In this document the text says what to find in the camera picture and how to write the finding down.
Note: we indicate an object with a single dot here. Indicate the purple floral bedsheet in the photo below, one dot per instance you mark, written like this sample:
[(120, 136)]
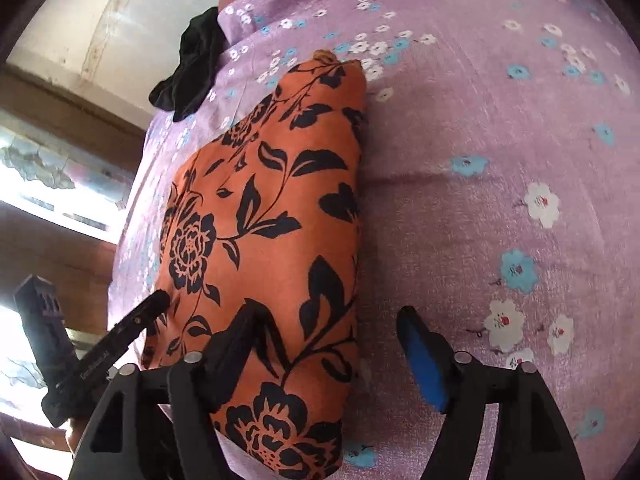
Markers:
[(475, 135)]

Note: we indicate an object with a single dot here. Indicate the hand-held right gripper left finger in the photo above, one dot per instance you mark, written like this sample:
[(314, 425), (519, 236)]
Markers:
[(240, 350)]

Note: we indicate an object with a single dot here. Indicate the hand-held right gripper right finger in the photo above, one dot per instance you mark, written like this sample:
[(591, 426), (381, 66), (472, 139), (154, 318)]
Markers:
[(425, 360)]

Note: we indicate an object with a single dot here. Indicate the black cloth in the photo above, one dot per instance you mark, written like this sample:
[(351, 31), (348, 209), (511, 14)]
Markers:
[(195, 65)]

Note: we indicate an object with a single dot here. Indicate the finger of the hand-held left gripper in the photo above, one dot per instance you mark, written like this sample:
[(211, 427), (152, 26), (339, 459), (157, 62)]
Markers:
[(135, 327)]

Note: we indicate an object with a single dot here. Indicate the orange black floral garment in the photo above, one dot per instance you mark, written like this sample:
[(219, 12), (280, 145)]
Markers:
[(270, 210)]

